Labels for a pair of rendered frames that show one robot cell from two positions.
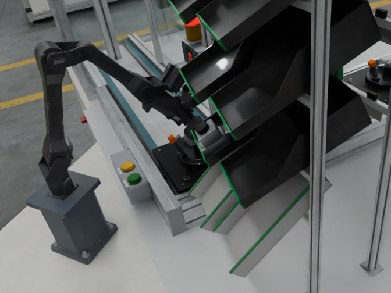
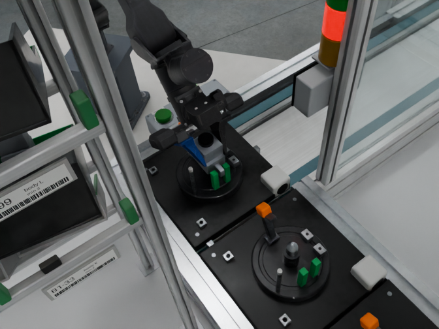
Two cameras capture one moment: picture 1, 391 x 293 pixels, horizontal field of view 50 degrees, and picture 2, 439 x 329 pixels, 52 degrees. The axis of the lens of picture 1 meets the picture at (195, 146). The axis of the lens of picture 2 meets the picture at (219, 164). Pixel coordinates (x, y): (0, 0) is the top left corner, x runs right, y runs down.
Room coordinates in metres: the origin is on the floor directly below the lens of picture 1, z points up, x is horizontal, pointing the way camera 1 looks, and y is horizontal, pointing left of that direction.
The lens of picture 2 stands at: (0.94, -0.56, 1.74)
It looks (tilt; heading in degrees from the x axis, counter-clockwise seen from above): 53 degrees down; 77
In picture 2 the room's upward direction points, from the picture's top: 6 degrees counter-clockwise
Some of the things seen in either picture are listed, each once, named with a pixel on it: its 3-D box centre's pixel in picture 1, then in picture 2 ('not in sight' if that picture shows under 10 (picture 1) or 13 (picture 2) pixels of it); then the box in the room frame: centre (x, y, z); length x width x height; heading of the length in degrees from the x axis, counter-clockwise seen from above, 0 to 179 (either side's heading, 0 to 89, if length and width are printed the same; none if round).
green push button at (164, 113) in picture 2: (134, 179); (163, 117); (1.00, 0.20, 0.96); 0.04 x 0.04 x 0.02
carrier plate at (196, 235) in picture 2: (199, 156); (210, 177); (1.05, -0.01, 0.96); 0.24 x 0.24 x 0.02; 18
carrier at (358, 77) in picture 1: (387, 69); not in sight; (1.28, -0.72, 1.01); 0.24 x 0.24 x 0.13; 18
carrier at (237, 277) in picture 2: not in sight; (291, 254); (1.13, -0.25, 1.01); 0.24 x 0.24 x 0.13; 18
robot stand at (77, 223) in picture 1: (74, 215); (107, 83); (0.89, 0.37, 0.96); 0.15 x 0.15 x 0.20; 56
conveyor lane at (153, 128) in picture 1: (174, 124); (319, 132); (1.34, 0.06, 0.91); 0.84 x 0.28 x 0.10; 18
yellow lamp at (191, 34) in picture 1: (193, 31); (336, 44); (1.26, -0.06, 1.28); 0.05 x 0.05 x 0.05
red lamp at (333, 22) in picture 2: (191, 15); (340, 17); (1.26, -0.06, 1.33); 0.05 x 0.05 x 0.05
